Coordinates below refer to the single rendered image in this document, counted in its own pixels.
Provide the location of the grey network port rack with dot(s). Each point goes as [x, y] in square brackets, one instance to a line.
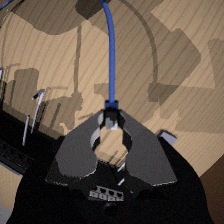
[13, 135]

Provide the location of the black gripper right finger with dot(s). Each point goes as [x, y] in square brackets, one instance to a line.
[153, 164]

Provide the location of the blue network cable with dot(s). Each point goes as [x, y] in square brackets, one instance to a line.
[111, 48]

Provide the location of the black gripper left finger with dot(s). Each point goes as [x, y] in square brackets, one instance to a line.
[68, 163]

